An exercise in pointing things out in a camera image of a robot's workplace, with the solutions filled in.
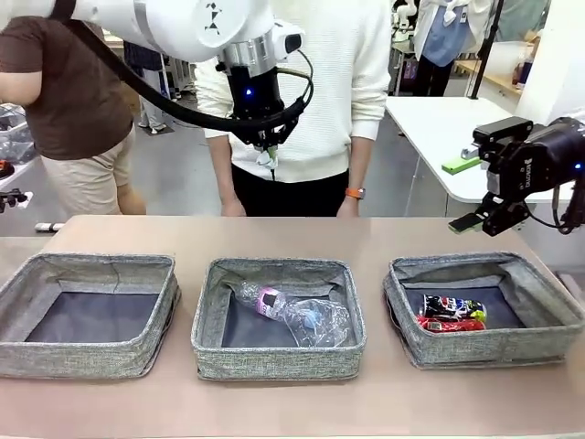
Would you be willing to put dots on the pink label plastic bottle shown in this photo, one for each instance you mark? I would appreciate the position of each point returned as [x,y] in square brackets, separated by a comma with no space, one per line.
[265,302]

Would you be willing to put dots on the person's left hand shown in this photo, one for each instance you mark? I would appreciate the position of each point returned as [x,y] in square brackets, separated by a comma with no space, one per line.
[349,209]

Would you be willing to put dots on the wooden desk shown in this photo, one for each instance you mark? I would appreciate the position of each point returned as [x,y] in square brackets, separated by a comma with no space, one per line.
[498,82]

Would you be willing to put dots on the white paper ball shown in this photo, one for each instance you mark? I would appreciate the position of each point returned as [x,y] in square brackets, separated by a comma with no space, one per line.
[266,159]

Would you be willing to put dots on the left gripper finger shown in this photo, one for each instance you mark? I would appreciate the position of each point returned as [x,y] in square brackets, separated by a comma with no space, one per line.
[285,130]
[253,137]

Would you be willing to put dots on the black trousers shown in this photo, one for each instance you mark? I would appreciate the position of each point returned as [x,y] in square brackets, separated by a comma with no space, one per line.
[301,199]

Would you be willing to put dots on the person in blue shirt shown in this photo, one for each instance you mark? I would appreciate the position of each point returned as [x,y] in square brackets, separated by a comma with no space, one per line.
[441,41]

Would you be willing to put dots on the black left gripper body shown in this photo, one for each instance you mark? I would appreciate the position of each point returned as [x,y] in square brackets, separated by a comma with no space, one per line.
[253,96]

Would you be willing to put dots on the black clamp with white tip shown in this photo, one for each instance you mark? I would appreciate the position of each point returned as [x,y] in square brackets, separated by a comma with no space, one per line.
[13,199]

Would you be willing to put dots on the crushed red soda can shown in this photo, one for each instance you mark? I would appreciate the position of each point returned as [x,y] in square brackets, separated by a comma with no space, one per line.
[452,325]

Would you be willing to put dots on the dark drink bottle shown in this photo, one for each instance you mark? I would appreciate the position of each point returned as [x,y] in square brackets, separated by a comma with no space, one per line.
[525,68]

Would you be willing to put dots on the person in brown shirt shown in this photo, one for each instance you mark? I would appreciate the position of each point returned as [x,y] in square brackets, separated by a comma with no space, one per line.
[68,114]

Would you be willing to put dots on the grey fabric basket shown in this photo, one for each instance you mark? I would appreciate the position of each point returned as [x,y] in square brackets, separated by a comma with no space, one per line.
[68,359]
[480,352]
[274,363]

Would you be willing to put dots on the red black stop button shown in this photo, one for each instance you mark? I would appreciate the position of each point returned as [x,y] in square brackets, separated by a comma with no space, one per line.
[4,168]

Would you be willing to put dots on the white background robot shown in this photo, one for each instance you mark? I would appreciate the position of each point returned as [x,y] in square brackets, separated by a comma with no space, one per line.
[404,13]

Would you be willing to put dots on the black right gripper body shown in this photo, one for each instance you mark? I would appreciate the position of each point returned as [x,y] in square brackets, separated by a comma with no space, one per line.
[544,160]

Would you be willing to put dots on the person's right forearm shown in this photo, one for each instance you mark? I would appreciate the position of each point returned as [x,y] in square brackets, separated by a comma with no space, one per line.
[221,169]

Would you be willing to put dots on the person's right hand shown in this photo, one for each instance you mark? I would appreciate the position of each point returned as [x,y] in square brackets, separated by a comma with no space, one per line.
[234,209]

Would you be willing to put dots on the person in dark plaid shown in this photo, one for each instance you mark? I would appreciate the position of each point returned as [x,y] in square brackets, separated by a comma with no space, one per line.
[141,57]

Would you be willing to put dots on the person's left forearm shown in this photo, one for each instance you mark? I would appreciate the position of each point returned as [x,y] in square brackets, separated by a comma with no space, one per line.
[358,162]

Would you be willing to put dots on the small white marker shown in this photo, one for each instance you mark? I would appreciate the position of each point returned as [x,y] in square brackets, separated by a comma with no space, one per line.
[50,227]

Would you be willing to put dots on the translucent white storage bin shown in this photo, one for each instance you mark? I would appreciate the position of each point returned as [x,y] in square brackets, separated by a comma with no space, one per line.
[503,59]

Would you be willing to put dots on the person in white sweater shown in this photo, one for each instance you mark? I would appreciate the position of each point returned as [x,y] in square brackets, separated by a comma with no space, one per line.
[338,91]

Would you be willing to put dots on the clear plastic storage box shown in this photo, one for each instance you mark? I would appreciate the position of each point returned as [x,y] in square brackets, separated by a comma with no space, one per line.
[16,137]

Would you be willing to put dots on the black pepsi can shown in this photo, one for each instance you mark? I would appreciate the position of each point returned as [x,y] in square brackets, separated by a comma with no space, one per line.
[452,306]

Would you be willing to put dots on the black vertical pole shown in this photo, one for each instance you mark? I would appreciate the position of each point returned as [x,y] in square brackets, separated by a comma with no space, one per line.
[484,55]

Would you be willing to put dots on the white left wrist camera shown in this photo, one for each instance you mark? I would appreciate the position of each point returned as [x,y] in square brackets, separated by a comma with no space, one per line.
[290,42]

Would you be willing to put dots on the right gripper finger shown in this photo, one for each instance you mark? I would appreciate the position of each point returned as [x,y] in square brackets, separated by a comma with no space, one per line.
[503,215]
[500,130]

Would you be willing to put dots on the white side table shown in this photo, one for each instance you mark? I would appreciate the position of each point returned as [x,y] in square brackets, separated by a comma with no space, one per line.
[18,172]

